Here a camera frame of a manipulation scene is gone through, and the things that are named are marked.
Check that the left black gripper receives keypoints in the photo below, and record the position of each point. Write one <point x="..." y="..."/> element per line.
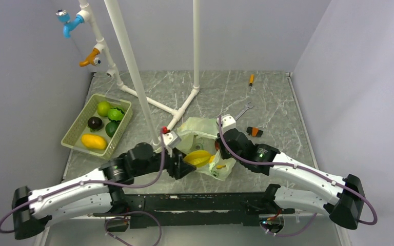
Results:
<point x="181" y="168"/>

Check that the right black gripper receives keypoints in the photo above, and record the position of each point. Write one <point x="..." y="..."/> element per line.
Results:
<point x="223" y="154"/>

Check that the yellow fake starfruit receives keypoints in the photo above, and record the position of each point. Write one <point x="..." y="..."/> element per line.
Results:
<point x="198" y="158"/>

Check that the light green plastic bag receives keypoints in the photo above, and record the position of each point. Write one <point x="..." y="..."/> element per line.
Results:
<point x="199" y="134"/>

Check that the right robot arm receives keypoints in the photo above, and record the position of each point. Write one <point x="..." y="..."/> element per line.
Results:
<point x="339" y="198"/>

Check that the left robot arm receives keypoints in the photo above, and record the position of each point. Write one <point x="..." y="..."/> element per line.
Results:
<point x="98" y="191"/>

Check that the dark green fake avocado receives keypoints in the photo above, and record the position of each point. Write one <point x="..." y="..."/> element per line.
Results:
<point x="111" y="128"/>

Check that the green fake watermelon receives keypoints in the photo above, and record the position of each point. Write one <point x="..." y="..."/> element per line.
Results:
<point x="116" y="114"/>

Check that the yellow fake mango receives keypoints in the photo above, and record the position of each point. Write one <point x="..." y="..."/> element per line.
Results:
<point x="94" y="142"/>

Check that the yellow-green fake lime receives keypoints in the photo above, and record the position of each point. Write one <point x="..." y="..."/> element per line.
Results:
<point x="102" y="108"/>

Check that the black orange small tool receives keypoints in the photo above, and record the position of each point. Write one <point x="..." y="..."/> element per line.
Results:
<point x="254" y="132"/>

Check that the silver wrench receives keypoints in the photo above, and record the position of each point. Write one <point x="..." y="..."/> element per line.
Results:
<point x="247" y="106"/>

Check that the green plastic basket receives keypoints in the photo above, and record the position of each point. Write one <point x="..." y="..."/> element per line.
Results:
<point x="72" y="138"/>

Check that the orange faucet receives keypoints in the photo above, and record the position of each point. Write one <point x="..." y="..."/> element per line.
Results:
<point x="91" y="59"/>

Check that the blue faucet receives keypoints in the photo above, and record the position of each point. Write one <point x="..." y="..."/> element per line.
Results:
<point x="68" y="24"/>

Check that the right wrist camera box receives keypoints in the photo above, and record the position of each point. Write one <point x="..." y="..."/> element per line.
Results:
<point x="228" y="122"/>

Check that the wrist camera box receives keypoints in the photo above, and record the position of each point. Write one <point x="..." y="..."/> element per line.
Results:
<point x="228" y="122"/>
<point x="170" y="138"/>

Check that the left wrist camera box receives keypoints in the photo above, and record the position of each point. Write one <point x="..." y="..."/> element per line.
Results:
<point x="170" y="138"/>

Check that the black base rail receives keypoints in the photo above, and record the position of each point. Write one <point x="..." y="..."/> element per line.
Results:
<point x="245" y="208"/>

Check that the orange handle screwdriver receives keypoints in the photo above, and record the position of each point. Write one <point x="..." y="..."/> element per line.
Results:
<point x="251" y="80"/>

